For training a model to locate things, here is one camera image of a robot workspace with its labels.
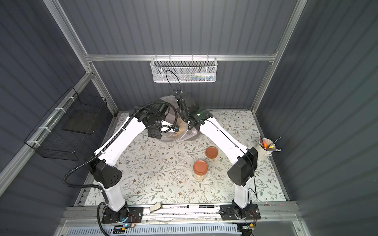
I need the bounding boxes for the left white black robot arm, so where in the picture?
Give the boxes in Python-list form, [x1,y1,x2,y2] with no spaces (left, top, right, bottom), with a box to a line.
[91,100,178,212]

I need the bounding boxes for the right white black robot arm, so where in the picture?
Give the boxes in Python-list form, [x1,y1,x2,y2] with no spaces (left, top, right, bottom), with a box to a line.
[174,89,258,209]

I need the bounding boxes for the clear plastic bin liner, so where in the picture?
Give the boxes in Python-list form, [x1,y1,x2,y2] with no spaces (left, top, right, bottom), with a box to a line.
[160,106,200,143]

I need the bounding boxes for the grey trash bin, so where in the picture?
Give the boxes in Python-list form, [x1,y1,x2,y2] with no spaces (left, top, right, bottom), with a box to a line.
[156,97,201,143]

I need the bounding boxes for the markers in white basket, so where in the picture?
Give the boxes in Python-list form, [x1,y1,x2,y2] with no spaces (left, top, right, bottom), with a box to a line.
[177,72,216,83]

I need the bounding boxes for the floral table mat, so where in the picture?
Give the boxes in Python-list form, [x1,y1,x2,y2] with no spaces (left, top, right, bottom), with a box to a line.
[116,111,286,205]

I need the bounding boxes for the white utensil cup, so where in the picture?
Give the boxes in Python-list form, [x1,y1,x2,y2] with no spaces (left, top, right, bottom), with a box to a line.
[255,136,282,159]

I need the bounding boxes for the white perforated vent strip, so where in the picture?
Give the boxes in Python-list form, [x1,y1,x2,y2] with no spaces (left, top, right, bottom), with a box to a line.
[66,223,246,236]

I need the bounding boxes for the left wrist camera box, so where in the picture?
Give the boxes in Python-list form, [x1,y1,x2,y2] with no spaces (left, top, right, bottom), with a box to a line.
[170,125,180,132]

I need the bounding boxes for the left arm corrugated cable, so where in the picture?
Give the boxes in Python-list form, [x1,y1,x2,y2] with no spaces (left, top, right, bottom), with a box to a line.
[62,101,179,189]

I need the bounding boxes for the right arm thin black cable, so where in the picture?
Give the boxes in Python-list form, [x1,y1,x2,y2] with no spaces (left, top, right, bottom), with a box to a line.
[165,69,182,95]

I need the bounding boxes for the white wire mesh basket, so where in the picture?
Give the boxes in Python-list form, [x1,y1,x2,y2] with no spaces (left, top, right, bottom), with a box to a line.
[150,57,218,83]

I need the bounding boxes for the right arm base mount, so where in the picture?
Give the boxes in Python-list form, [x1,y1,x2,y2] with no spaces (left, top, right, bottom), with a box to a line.
[218,203,261,221]

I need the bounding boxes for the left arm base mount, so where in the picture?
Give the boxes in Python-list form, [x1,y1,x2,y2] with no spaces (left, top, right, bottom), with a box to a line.
[100,207,144,224]

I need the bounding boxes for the black wire basket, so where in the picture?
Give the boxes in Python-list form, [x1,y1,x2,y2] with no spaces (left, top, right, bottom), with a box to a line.
[24,90,109,161]

